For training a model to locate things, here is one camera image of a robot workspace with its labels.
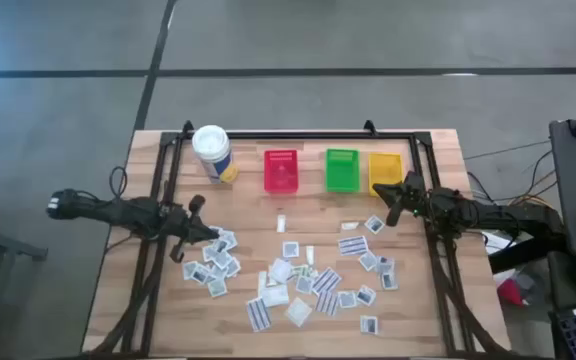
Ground red object on floor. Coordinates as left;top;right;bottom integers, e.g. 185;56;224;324
497;277;529;307

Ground white gauze pad packet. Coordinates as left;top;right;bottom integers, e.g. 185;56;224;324
284;297;314;328
269;257;294;285

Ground white paper sheet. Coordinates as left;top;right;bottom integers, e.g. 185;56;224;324
482;230;507;251

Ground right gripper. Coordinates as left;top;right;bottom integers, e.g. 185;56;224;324
371;171;435;227

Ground wipes canister with white lid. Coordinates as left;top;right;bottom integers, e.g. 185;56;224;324
191;124;240;185

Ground dark metal floor stand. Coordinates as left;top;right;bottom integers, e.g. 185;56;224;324
0;199;49;360

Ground blue striped bandage wrapper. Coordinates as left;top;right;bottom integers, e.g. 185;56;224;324
337;235;370;257
316;290;340;317
311;267;343;295
246;297;272;333

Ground red plastic basket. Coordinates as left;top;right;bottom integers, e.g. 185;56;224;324
263;148;300;195

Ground green plastic basket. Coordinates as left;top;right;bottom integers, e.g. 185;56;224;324
324;147;361;194

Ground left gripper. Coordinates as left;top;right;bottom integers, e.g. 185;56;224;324
160;194;219;264

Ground yellow plastic basket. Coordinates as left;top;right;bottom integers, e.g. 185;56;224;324
367;151;405;197

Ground yellow floor cable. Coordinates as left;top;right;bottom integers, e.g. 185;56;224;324
510;169;562;207

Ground thin black floor cable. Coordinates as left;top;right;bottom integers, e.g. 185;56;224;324
464;141;552;161

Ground plain white bandage wrapper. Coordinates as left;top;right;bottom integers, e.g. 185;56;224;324
260;284;290;308

